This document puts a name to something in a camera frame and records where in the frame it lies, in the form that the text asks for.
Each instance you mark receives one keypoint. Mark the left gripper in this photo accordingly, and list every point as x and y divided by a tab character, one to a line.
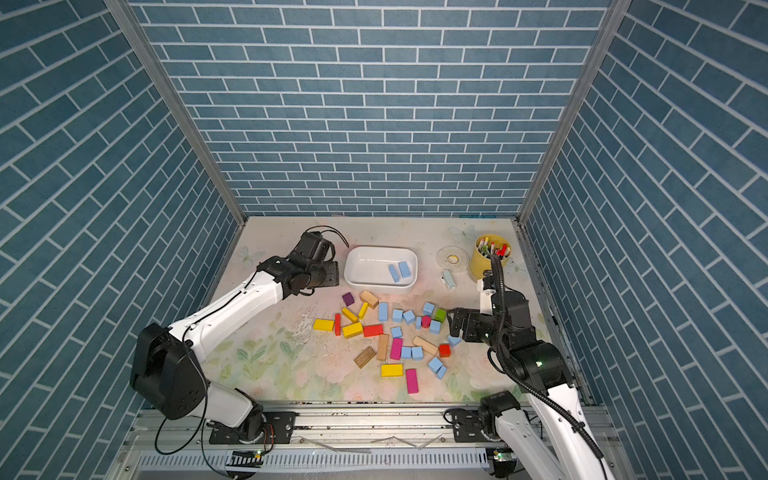
332	269

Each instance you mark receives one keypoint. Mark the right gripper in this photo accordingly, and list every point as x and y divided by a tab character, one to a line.
472	315

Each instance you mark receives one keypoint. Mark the white rectangular plastic tray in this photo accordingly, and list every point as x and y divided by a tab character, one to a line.
366	267

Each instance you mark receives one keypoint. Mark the blue thin block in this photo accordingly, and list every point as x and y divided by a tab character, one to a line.
393	270

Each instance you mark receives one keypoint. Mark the blue long block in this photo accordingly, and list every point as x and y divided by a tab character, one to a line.
404	269
383	312

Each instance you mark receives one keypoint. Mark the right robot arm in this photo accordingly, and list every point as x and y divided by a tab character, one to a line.
503	323

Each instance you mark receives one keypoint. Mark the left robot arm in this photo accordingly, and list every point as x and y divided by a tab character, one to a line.
167	366

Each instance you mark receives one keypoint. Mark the purple cube block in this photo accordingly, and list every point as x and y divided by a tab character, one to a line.
348	298

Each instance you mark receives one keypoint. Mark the tan slanted wooden block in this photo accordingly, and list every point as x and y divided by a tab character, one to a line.
428	347

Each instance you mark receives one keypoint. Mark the yellow flat block left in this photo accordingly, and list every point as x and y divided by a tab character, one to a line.
324	325

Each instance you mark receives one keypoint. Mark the yellow slanted block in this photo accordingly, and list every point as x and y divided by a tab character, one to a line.
350	315

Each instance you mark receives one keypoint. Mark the tan wooden block upper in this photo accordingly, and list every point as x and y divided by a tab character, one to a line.
369	298

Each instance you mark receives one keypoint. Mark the yellow thin upright block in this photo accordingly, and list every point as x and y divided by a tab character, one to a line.
363	311

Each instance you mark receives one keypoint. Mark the clear tape roll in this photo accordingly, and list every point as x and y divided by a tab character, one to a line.
453	259

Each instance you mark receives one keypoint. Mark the yellow large block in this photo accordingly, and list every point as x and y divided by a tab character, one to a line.
352	330

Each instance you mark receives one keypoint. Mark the magenta block bottom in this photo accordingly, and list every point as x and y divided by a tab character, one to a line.
412	384

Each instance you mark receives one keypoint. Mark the yellow pen holder cup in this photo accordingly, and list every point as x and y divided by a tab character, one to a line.
486	247

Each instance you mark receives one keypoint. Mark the blue upright long block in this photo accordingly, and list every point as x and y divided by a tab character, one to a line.
383	312

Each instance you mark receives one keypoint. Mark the magenta upright block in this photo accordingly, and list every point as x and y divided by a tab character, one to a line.
396	349

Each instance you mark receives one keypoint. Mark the red long block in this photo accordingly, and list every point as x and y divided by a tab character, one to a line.
373	330

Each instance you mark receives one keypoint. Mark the tan upright wooden block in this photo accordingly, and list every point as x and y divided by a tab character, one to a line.
382	348

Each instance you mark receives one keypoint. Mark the yellow block bottom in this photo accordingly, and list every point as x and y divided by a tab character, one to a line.
392	370

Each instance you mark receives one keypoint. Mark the brown grained wooden block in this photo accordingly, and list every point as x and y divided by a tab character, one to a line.
364	357

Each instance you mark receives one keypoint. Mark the aluminium mounting rail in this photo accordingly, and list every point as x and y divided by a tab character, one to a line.
329	425

